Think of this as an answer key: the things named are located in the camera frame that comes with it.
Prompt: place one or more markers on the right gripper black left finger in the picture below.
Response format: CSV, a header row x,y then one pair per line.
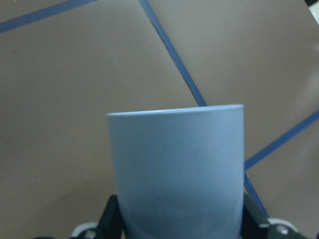
x,y
109,226

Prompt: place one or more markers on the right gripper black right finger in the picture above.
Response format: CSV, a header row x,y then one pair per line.
x,y
255,225

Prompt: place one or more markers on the light blue plastic cup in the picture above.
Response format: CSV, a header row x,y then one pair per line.
x,y
179,172

